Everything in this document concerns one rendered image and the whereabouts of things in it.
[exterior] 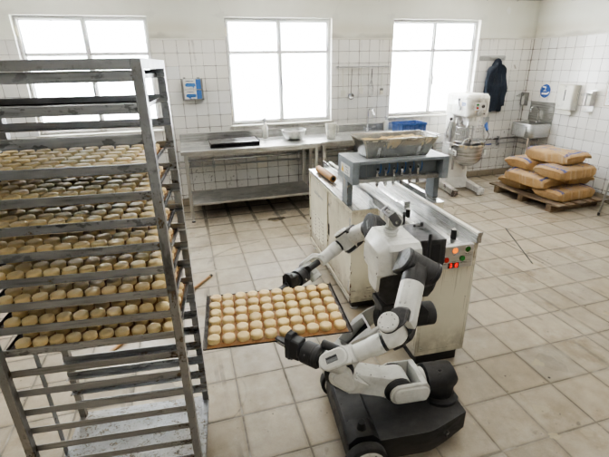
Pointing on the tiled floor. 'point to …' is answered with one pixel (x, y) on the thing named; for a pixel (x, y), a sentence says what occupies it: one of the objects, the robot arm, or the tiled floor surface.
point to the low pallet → (546, 199)
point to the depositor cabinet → (328, 207)
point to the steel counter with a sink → (316, 137)
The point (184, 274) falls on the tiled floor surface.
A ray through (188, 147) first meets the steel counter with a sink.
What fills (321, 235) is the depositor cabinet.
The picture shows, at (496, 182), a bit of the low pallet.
